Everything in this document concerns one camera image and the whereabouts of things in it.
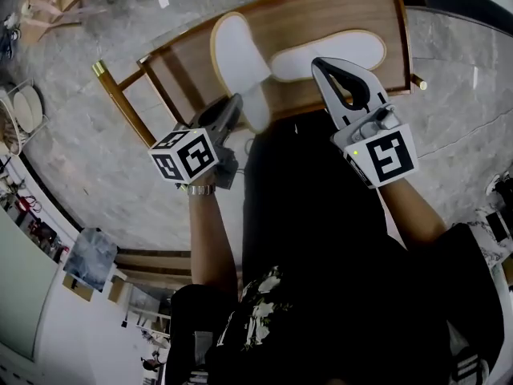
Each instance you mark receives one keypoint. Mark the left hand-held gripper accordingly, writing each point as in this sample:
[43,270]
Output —
[185,155]

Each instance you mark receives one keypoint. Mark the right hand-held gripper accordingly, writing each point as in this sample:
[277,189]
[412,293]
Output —
[385,155]

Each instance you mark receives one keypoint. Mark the white slipper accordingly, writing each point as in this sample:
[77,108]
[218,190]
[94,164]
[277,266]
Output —
[240,66]
[336,54]

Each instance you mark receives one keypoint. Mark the person's right forearm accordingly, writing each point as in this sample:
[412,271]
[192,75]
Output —
[413,219]

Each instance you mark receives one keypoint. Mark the person's left forearm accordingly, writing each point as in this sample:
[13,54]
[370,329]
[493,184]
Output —
[210,235]

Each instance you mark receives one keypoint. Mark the wooden low table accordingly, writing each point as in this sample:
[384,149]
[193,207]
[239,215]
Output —
[304,18]

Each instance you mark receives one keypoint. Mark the black trousers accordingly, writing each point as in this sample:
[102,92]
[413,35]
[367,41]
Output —
[304,199]

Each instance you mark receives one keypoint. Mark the white paper scrap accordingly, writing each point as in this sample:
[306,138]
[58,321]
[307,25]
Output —
[163,1]

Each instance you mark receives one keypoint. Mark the white sneaker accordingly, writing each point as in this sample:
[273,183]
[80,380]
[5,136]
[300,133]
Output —
[494,183]

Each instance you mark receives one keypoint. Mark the wooden step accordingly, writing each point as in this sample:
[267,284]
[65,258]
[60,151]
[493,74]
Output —
[156,267]

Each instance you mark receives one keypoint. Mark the black tablet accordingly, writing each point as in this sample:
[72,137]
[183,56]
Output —
[497,226]

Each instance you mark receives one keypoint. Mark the grey blue painting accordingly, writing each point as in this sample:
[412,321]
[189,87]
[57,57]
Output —
[91,258]

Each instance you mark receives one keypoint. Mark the marble patterned side table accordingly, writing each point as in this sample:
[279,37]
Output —
[491,247]

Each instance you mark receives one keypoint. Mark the black floral shirt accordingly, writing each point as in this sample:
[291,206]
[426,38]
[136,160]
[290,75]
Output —
[360,319]

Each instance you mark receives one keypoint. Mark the pale green board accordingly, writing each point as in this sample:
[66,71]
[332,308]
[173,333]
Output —
[22,287]

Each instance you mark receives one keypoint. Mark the black white striped shoe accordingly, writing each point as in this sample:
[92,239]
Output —
[468,369]

